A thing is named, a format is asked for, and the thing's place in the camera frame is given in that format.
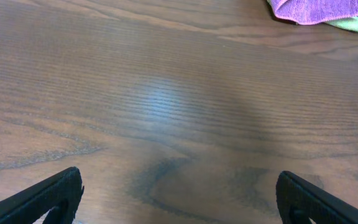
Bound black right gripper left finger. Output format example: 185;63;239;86
0;167;84;224

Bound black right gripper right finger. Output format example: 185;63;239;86
276;171;358;224

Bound purple microfiber cloth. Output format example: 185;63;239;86
267;0;358;25

